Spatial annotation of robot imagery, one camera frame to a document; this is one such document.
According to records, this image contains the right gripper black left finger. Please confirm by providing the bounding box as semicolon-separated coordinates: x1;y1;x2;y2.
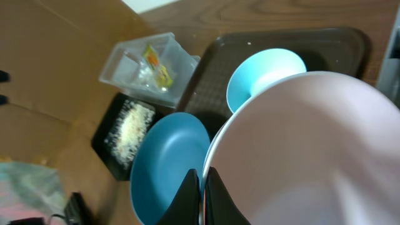
156;169;200;225

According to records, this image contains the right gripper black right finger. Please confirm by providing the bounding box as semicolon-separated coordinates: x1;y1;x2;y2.
204;167;250;225

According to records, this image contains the dark blue plate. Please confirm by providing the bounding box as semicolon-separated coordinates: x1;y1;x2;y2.
130;112;211;224

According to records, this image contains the rice leftovers pile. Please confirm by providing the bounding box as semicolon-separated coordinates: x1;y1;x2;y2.
104;100;156;169

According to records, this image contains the pink bowl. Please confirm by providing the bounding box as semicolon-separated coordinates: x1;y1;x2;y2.
204;71;399;224

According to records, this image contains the green yellow snack wrapper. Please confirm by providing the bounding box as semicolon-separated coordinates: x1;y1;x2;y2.
142;43;174;91

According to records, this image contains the light blue small bowl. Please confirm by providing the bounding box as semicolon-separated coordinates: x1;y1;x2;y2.
226;48;307;113

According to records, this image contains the white napkin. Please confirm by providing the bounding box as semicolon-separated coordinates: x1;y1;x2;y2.
134;61;155;86

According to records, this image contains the grey dishwasher rack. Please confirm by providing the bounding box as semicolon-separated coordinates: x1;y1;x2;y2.
376;9;399;108

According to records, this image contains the black tray bin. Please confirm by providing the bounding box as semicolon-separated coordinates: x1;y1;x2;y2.
91;93;162;181

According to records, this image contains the clear plastic bin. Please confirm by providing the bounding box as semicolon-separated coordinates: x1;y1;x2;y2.
99;32;200;108

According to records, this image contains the brown serving tray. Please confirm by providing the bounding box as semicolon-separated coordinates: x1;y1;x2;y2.
176;27;371;137

